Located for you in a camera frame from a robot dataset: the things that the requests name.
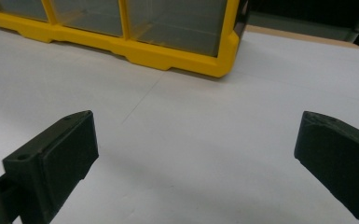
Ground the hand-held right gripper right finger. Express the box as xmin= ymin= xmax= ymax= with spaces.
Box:
xmin=294 ymin=110 xmax=359 ymax=224

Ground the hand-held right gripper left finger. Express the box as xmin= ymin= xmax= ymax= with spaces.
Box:
xmin=2 ymin=109 xmax=100 ymax=224

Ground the clear plastic drawer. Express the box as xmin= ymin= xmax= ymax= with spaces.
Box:
xmin=49 ymin=0 xmax=125 ymax=38
xmin=126 ymin=0 xmax=228 ymax=58
xmin=0 ymin=0 xmax=49 ymax=22

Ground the yellow storage organizer cabinet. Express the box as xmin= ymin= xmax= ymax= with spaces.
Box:
xmin=0 ymin=0 xmax=250 ymax=78

